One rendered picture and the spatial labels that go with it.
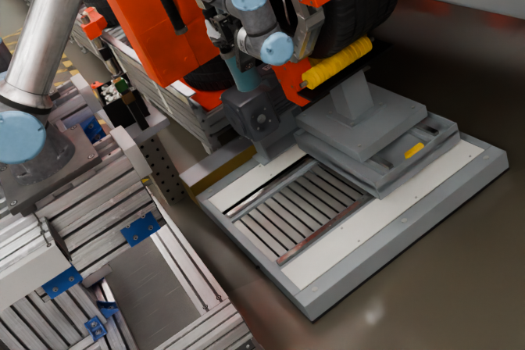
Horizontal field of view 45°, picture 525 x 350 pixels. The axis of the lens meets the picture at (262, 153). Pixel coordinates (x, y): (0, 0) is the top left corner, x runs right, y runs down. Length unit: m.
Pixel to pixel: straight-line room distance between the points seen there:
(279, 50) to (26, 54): 0.52
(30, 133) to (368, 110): 1.29
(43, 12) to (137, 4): 0.98
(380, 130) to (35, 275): 1.22
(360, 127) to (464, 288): 0.66
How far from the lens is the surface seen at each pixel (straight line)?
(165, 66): 2.29
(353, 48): 2.02
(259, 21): 1.40
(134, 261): 2.14
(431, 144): 2.14
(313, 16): 1.75
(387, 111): 2.23
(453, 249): 2.00
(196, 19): 2.32
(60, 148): 1.50
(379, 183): 2.05
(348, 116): 2.24
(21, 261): 1.46
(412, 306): 1.89
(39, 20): 1.27
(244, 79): 2.10
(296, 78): 2.02
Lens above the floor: 1.45
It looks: 33 degrees down
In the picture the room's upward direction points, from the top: 25 degrees counter-clockwise
